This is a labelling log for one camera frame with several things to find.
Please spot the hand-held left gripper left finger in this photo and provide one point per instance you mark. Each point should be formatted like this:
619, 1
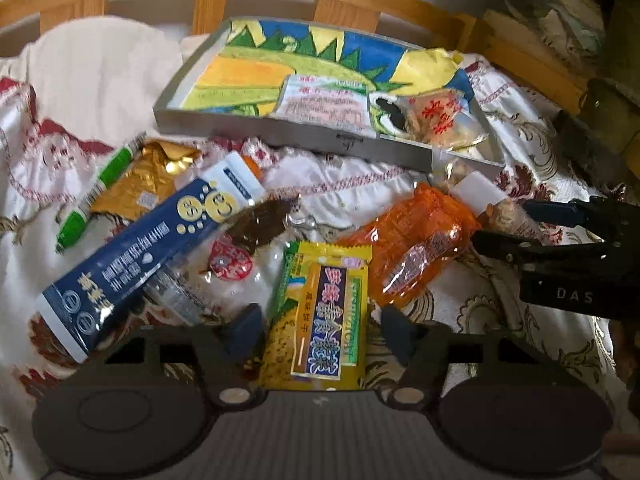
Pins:
245, 331

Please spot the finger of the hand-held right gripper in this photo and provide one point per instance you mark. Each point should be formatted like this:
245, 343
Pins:
505, 247
550, 212

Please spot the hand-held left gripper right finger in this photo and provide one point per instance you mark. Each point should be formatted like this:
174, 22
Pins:
398, 333

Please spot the clear nut bar packet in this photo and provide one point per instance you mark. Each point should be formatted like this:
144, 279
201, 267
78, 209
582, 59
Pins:
475, 190

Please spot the clear packet with brown snack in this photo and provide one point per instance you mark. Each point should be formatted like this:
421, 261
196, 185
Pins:
235, 260

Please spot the yellow snack packet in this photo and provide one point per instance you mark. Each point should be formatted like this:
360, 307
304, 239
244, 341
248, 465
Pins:
320, 310

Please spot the orange snack packet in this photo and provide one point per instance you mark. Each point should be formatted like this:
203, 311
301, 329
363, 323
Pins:
410, 240

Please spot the navy blue box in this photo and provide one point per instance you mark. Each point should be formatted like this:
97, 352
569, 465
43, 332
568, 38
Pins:
150, 255

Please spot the grey tray box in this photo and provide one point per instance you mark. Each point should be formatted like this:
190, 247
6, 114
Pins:
300, 135

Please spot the person's right forearm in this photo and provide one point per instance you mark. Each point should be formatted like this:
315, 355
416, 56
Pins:
625, 355

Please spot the dark cloth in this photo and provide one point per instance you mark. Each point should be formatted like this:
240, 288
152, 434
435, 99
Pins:
605, 130

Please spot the clear packet with red print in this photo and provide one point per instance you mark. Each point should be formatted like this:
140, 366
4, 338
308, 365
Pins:
442, 115

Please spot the gold foil packet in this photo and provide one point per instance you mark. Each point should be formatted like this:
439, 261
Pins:
145, 180

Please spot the green white sausage stick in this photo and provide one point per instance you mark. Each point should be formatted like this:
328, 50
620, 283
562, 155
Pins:
102, 190

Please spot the leaf patterned cloth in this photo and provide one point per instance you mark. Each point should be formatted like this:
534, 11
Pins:
555, 0

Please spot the white pink printed packet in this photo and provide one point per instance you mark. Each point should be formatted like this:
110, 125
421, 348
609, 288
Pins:
320, 102

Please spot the colourful drawing paper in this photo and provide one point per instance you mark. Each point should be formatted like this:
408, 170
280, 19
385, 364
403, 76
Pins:
250, 70

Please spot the floral satin blanket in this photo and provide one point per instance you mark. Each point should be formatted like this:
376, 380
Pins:
45, 160

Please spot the white pillow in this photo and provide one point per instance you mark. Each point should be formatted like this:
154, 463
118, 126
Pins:
100, 65

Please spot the wooden bed rail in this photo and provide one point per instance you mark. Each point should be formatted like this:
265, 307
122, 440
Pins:
210, 2

